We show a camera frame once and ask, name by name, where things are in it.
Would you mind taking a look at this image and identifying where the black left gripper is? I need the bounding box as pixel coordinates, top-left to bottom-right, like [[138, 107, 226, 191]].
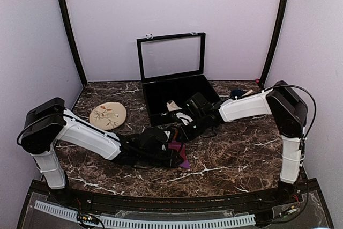
[[139, 148, 184, 168]]

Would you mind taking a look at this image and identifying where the maroon purple orange sock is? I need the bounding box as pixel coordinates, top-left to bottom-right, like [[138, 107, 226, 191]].
[[168, 141, 190, 169]]

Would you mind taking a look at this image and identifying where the brown and white sock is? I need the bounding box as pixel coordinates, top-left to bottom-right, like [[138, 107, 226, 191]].
[[167, 100, 181, 112]]

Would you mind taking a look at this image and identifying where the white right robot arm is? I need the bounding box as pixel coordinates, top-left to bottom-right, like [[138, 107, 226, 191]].
[[167, 80, 310, 204]]

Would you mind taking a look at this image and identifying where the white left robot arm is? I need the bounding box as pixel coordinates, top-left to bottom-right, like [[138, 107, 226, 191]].
[[16, 97, 184, 205]]

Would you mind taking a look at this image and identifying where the dark blue mug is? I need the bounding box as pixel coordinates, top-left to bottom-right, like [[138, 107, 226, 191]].
[[230, 89, 245, 99]]

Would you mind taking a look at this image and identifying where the black display box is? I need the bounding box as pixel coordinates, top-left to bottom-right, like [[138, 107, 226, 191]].
[[136, 32, 220, 127]]

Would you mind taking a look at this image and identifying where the wooden stick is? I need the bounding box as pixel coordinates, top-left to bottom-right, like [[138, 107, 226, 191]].
[[242, 90, 253, 97]]

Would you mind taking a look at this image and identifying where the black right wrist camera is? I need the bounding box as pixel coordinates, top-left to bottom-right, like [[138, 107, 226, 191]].
[[185, 92, 209, 115]]

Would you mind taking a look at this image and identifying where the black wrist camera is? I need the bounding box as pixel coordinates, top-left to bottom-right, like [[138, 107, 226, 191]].
[[139, 128, 168, 151], [185, 92, 209, 115]]

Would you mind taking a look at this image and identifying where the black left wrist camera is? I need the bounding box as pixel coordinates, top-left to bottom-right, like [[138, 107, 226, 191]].
[[139, 128, 168, 151]]

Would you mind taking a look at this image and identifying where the white slotted cable duct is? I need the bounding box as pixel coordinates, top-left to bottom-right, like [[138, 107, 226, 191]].
[[34, 201, 256, 228]]

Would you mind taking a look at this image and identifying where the black front table rail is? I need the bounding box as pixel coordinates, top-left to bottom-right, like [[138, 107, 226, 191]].
[[26, 178, 319, 215]]

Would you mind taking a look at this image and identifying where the black left corner post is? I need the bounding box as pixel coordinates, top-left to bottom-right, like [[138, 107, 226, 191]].
[[58, 0, 88, 87]]

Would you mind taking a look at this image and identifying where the black corner post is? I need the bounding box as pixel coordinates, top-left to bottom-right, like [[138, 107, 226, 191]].
[[256, 0, 287, 88], [58, 0, 88, 87]]

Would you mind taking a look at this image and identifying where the black right corner post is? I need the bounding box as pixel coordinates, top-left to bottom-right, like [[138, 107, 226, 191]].
[[256, 0, 287, 88]]

